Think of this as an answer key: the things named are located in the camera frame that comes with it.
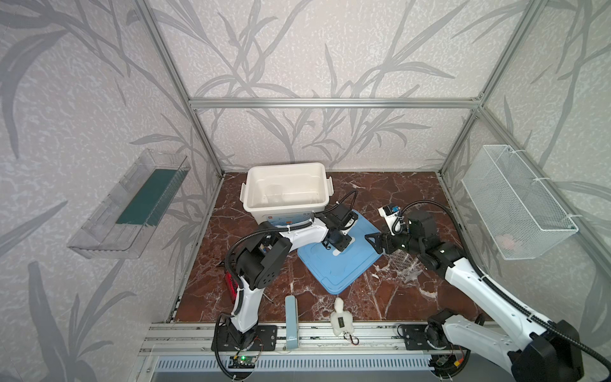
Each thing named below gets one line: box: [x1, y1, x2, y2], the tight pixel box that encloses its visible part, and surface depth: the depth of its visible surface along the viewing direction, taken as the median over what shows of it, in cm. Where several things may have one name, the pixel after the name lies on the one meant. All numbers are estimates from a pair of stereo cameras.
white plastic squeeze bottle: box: [330, 296, 355, 337], surface depth 76 cm
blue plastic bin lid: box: [297, 210, 383, 296], surface depth 91 cm
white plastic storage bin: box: [239, 162, 335, 227], surface depth 101 cm
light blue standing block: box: [284, 295, 300, 350], surface depth 74 cm
